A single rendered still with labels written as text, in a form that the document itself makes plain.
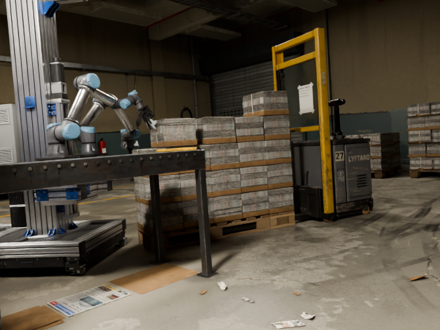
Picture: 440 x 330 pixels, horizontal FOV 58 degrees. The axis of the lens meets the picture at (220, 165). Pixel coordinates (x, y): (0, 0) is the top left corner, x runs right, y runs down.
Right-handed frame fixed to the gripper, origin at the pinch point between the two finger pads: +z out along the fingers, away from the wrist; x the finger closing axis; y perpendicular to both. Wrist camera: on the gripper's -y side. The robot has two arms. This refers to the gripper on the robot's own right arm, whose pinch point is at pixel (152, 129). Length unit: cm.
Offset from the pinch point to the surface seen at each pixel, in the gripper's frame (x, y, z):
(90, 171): -123, -77, -14
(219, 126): -18, 47, 27
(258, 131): -19, 79, 53
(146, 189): -16, -36, 35
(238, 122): -19, 66, 35
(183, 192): -19, -12, 55
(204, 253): -100, -46, 71
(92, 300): -99, -113, 49
